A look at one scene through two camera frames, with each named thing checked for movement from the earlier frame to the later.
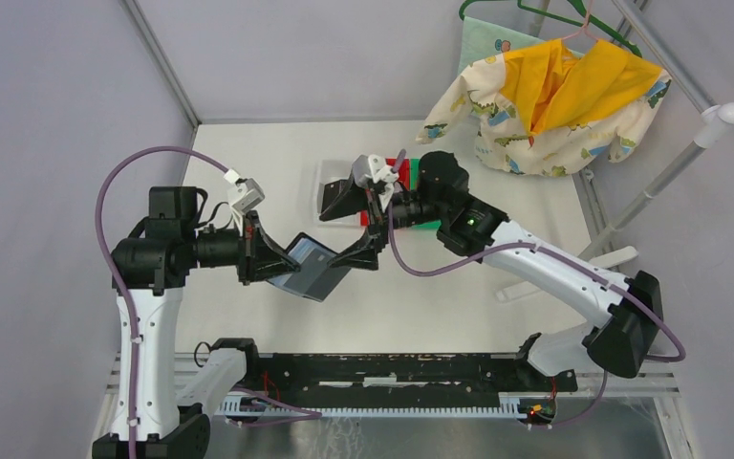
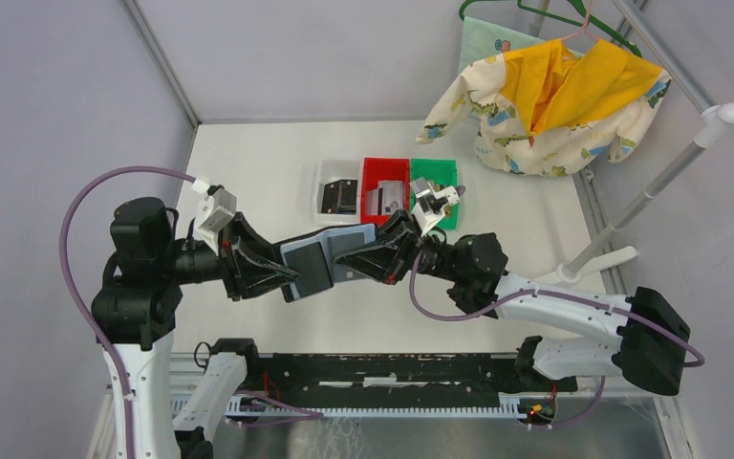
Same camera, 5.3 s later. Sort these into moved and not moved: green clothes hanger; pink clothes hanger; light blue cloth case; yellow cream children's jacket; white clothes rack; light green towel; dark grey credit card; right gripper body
Moved: light blue cloth case; right gripper body
Not moved: light green towel; yellow cream children's jacket; pink clothes hanger; dark grey credit card; white clothes rack; green clothes hanger
